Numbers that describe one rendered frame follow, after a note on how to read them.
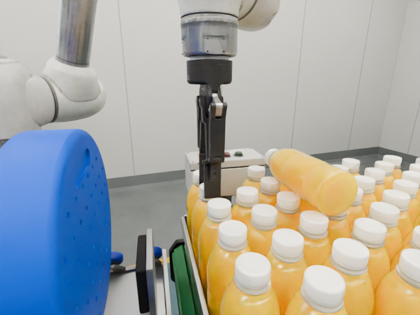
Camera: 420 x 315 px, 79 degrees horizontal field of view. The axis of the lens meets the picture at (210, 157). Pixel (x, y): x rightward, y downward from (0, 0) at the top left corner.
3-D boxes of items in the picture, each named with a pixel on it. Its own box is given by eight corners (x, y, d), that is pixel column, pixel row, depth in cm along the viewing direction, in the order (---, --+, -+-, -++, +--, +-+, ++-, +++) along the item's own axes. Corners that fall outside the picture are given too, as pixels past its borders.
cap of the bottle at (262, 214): (245, 220, 40) (246, 209, 39) (259, 210, 42) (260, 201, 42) (268, 229, 37) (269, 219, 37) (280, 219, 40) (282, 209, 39)
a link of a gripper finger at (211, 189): (220, 159, 45) (220, 160, 44) (219, 195, 47) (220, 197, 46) (203, 160, 44) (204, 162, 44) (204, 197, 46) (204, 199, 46)
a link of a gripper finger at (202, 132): (197, 97, 43) (196, 94, 44) (196, 154, 48) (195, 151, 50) (220, 96, 44) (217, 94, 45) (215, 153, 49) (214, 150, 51)
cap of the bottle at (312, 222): (310, 217, 40) (311, 207, 40) (332, 229, 37) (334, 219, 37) (293, 225, 38) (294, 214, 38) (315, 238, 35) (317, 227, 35)
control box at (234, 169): (185, 185, 74) (184, 150, 71) (250, 179, 78) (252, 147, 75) (190, 200, 65) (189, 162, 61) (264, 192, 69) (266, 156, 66)
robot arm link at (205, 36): (184, 11, 34) (185, 58, 36) (247, 15, 36) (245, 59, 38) (177, 24, 43) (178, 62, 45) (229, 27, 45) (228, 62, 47)
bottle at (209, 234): (195, 290, 50) (194, 204, 44) (229, 282, 51) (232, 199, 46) (204, 322, 43) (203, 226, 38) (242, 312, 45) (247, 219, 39)
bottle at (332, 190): (367, 192, 38) (296, 158, 55) (345, 162, 35) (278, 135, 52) (333, 225, 38) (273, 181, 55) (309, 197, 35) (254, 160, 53)
